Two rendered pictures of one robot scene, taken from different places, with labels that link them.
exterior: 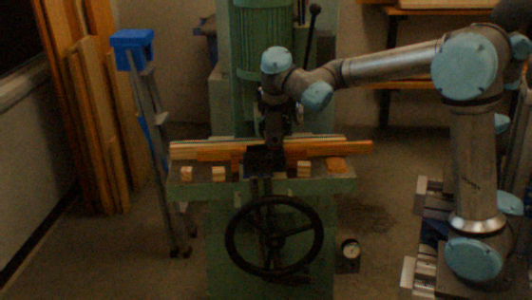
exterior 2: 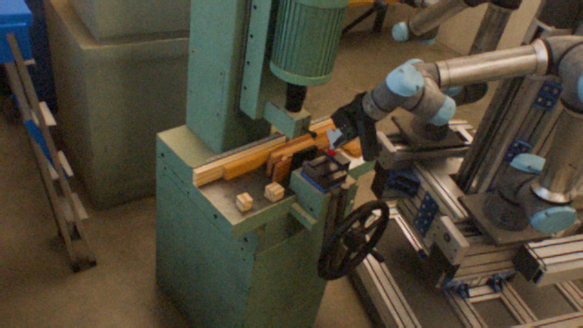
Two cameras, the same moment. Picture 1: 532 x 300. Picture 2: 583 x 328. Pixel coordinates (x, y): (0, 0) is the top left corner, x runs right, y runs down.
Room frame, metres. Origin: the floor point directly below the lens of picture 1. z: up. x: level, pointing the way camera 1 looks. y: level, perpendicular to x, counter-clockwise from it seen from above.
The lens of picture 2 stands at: (0.62, 0.91, 1.85)
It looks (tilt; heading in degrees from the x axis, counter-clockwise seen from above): 37 degrees down; 315
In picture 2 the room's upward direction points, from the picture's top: 12 degrees clockwise
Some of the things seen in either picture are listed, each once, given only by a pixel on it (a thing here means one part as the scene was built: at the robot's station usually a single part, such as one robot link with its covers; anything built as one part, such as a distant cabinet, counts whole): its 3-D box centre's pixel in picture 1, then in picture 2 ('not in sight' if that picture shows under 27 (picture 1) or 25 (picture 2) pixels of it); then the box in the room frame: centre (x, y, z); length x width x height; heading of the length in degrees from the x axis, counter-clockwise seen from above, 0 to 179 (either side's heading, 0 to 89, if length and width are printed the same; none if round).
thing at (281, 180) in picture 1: (262, 181); (322, 188); (1.36, 0.03, 0.92); 0.15 x 0.13 x 0.09; 94
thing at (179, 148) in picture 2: (264, 176); (254, 169); (1.67, 0.02, 0.76); 0.57 x 0.45 x 0.09; 4
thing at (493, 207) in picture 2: (484, 256); (510, 203); (1.04, -0.54, 0.87); 0.15 x 0.15 x 0.10
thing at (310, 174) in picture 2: (263, 160); (328, 169); (1.35, 0.02, 0.99); 0.13 x 0.11 x 0.06; 94
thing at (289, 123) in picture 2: (265, 121); (287, 117); (1.57, 0.01, 1.03); 0.14 x 0.07 x 0.09; 4
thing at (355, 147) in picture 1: (285, 151); (300, 143); (1.55, -0.05, 0.92); 0.60 x 0.02 x 0.04; 94
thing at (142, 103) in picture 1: (159, 149); (42, 152); (2.28, 0.56, 0.58); 0.27 x 0.25 x 1.16; 86
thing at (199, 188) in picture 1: (261, 180); (299, 183); (1.44, 0.03, 0.87); 0.61 x 0.30 x 0.06; 94
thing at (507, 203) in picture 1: (492, 219); (527, 178); (1.03, -0.54, 0.98); 0.13 x 0.12 x 0.14; 145
